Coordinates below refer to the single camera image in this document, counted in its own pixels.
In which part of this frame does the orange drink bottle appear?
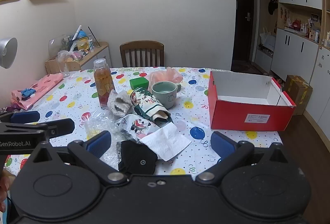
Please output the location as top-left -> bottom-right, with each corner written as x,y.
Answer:
93,58 -> 115,107

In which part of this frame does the wooden side cabinet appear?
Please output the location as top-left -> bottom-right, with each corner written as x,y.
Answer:
45,41 -> 112,74

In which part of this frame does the colourful balloon tablecloth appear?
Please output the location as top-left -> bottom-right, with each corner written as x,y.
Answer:
5,68 -> 282,177

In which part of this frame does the grey fuzzy sock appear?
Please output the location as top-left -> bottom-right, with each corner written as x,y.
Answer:
107,89 -> 133,117

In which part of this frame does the clear plastic bag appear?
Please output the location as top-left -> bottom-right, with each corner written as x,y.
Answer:
83,109 -> 126,169

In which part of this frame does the red cardboard box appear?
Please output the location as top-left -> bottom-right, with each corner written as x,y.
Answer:
207,70 -> 296,131

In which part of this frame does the pink mesh bath pouf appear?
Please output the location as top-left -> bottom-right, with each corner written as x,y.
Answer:
148,67 -> 183,89

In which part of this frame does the white paper tissue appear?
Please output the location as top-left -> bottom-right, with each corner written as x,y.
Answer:
139,123 -> 191,162

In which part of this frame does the panda print fabric pouch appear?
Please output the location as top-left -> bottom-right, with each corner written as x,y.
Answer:
116,114 -> 159,141

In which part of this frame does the pink cloth bag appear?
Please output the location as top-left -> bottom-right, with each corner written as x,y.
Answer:
10,73 -> 64,110

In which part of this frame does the green sponge block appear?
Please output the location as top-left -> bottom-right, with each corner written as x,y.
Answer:
129,77 -> 149,90

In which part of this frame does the silver desk lamp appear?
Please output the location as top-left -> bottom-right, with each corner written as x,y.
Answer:
0,38 -> 18,69

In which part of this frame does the brown wooden chair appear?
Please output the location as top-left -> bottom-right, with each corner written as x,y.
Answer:
120,40 -> 164,68

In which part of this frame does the pale green ceramic mug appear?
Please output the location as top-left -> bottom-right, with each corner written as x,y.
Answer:
152,81 -> 181,109

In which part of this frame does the black cap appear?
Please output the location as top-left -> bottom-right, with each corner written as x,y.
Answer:
118,140 -> 158,175

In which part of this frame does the person left hand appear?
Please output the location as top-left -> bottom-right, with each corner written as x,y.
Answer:
0,174 -> 11,213

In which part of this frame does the brown cardboard box on floor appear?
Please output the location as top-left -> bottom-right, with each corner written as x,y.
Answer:
284,75 -> 313,115

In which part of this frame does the white wall cabinet unit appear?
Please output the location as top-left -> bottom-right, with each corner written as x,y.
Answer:
260,0 -> 329,145

